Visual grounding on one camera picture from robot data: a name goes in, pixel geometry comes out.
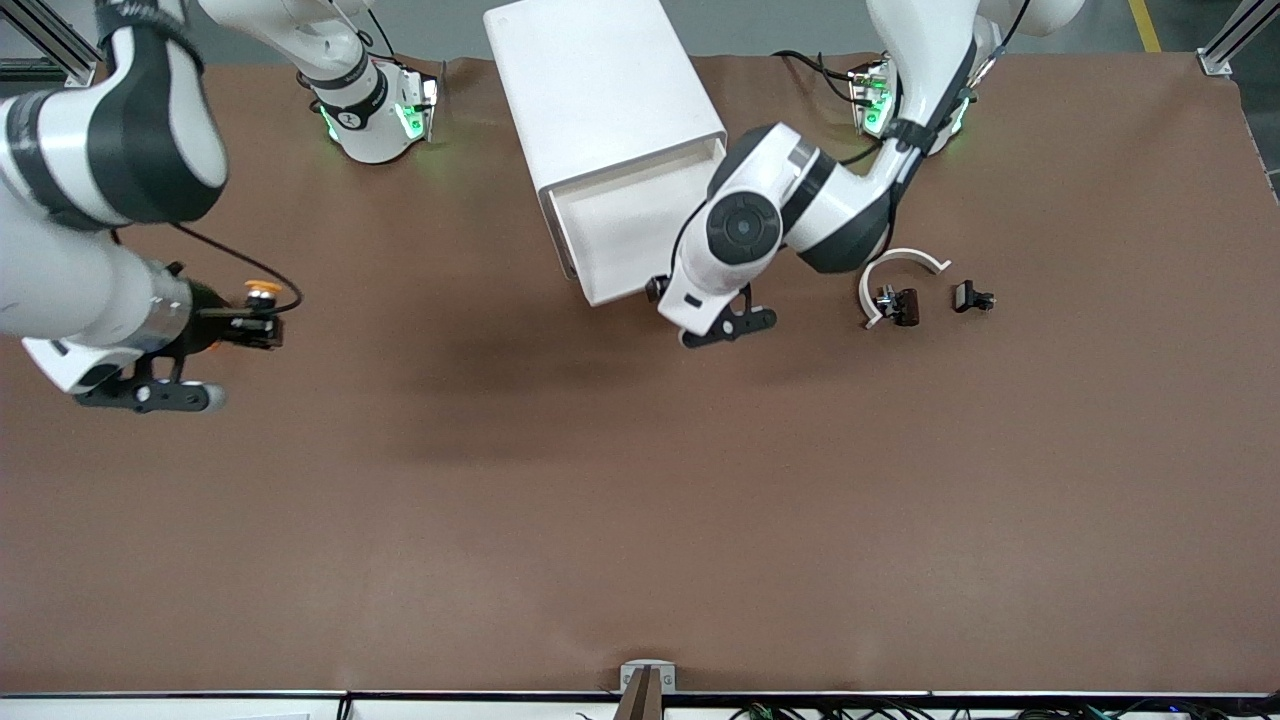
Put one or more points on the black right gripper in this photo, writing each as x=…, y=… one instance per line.
x=206, y=316

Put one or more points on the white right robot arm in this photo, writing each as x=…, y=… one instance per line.
x=60, y=280

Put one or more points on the white curved pipe clamp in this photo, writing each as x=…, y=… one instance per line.
x=905, y=254

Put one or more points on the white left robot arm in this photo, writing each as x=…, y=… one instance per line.
x=760, y=165

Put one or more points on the brown cylindrical capacitor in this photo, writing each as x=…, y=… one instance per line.
x=908, y=307

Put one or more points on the chrome valve fitting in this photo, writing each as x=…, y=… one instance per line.
x=885, y=300

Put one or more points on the aluminium frame profile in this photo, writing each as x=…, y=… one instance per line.
x=50, y=45
x=1235, y=35

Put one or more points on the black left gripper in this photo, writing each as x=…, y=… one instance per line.
x=653, y=292

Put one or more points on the orange push button blue base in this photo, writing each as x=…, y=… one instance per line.
x=264, y=290

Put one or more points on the small black clip part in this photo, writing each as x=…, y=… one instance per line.
x=968, y=296

